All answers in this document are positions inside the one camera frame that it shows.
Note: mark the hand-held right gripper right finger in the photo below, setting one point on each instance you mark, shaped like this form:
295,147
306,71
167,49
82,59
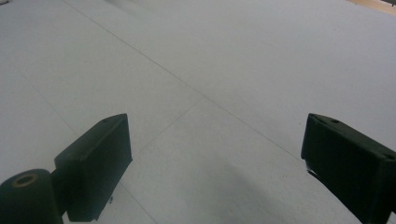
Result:
348,165

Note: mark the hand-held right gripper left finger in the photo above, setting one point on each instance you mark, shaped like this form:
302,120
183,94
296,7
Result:
93,168

